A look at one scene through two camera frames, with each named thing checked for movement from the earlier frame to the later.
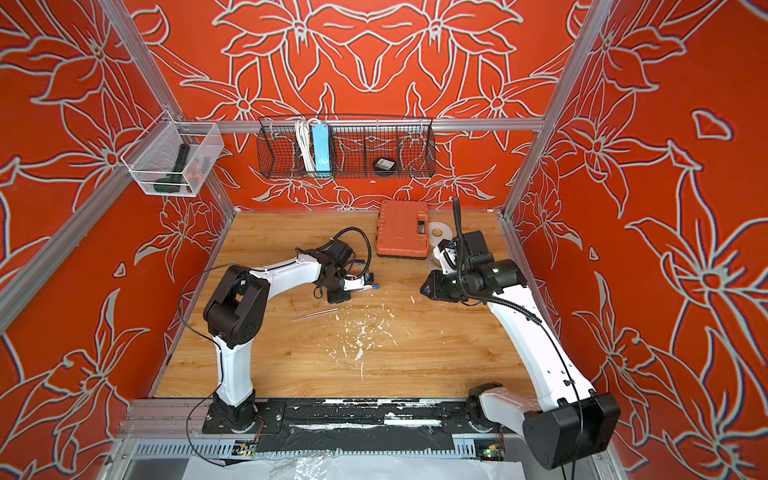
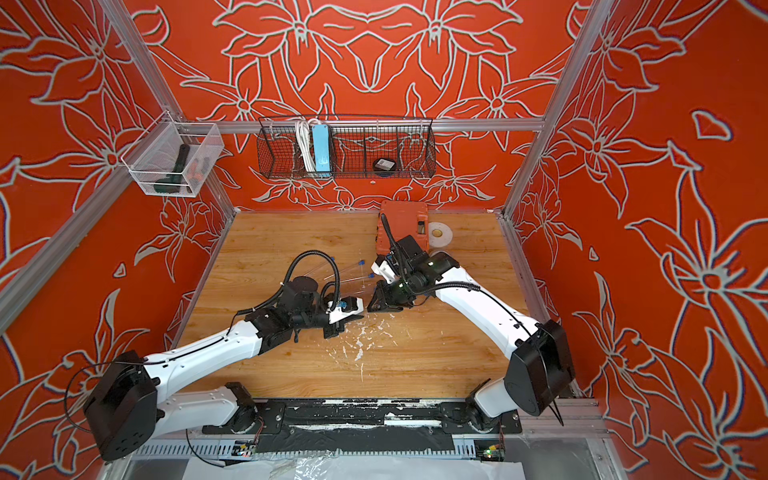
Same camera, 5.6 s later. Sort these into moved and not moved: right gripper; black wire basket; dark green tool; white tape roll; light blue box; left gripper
Moved: left gripper; right gripper
Not moved: white tape roll; light blue box; black wire basket; dark green tool
